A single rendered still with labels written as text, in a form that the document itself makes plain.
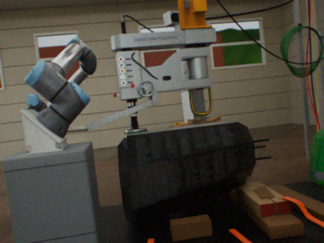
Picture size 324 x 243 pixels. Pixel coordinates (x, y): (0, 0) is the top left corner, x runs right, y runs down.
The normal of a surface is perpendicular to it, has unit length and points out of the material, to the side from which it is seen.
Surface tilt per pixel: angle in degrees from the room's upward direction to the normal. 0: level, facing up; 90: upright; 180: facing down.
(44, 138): 90
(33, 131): 90
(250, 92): 90
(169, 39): 90
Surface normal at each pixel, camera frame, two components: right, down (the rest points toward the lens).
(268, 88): 0.16, 0.04
